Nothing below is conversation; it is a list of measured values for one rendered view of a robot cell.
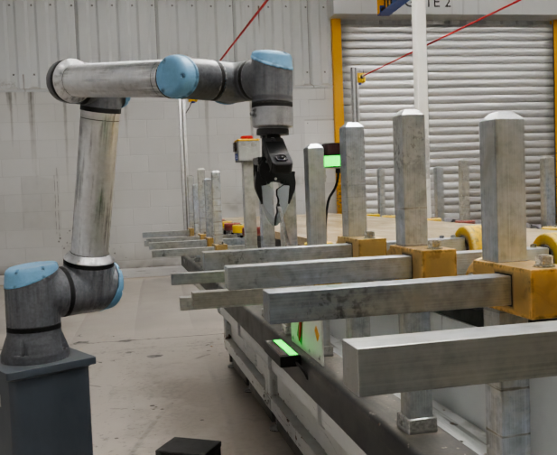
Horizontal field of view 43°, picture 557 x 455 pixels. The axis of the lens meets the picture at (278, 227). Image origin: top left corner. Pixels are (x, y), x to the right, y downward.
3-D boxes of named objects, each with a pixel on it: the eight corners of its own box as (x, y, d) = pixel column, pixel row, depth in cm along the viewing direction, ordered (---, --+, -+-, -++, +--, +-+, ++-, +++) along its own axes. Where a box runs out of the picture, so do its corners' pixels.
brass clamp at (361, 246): (356, 269, 118) (355, 239, 118) (331, 262, 131) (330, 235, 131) (391, 267, 119) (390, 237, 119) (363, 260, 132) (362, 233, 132)
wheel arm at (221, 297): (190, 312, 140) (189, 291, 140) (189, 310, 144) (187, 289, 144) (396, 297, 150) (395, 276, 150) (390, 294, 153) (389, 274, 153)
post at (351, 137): (354, 393, 126) (345, 122, 124) (348, 387, 130) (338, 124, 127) (372, 391, 127) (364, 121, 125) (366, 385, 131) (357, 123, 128)
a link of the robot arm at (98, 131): (48, 307, 218) (64, 59, 202) (98, 300, 230) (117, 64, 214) (73, 324, 208) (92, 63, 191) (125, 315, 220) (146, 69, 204)
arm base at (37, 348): (14, 369, 192) (12, 333, 191) (-9, 358, 207) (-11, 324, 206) (80, 357, 204) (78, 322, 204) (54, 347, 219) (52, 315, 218)
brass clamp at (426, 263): (419, 289, 94) (418, 250, 93) (381, 277, 107) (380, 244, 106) (461, 285, 95) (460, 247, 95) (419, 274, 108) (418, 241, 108)
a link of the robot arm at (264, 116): (297, 106, 153) (253, 105, 150) (297, 128, 153) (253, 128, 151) (288, 110, 161) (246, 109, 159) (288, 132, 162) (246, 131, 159)
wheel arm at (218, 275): (171, 288, 189) (171, 273, 189) (171, 287, 193) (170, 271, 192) (328, 278, 199) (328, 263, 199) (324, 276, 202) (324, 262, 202)
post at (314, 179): (315, 370, 151) (307, 143, 148) (310, 366, 154) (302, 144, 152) (331, 368, 152) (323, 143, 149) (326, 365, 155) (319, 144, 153)
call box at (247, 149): (238, 163, 220) (237, 138, 220) (235, 164, 227) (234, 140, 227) (261, 162, 222) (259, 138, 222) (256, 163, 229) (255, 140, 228)
